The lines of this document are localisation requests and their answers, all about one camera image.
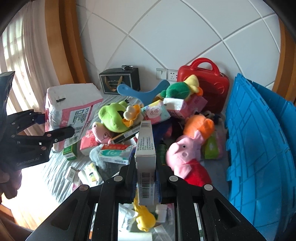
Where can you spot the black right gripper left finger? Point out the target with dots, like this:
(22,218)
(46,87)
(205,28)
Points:
(90,213)

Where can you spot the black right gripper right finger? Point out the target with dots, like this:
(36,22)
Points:
(201,213)

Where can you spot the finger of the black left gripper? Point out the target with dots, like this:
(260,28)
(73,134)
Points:
(47,139)
(20,121)

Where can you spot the white tissue pack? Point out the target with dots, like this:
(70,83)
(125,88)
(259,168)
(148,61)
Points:
(71,105)

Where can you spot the grey white medicine box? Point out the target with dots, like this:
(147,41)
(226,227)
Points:
(145,161)

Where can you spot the left hand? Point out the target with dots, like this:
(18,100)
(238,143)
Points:
(10,183)

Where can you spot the green white medicine box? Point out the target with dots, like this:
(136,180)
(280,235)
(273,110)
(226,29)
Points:
(70,153)

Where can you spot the pink tissue packet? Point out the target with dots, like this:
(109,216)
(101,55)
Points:
(88,143)

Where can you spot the pink pig plush red dress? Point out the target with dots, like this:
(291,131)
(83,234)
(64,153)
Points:
(183,157)

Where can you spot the small pink pig plush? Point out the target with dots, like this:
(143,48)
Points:
(102,134)

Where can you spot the green tissue packet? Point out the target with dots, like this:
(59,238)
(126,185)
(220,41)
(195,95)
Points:
(211,148)

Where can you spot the red green medicine box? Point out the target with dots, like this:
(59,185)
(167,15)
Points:
(116,153)

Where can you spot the green frog plush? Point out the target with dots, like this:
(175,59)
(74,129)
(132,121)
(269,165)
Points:
(119,117)

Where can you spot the orange plush toy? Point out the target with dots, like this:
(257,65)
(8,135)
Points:
(199,123)

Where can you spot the black gift box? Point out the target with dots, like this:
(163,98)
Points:
(110,79)

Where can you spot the blue plastic storage crate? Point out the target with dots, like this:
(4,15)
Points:
(261,148)

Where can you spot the pastel tissue packet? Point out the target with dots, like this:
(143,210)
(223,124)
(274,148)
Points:
(155,112)

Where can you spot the blue plastic boomerang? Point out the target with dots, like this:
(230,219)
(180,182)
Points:
(145,98)

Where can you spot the green yellow plush toy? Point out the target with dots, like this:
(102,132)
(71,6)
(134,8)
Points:
(183,90)

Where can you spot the red plastic suitcase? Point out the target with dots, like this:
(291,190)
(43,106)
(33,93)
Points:
(215,84)

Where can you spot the white light switch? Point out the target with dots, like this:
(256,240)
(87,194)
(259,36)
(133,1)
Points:
(161,73)

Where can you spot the white wall socket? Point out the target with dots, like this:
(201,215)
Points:
(172,75)

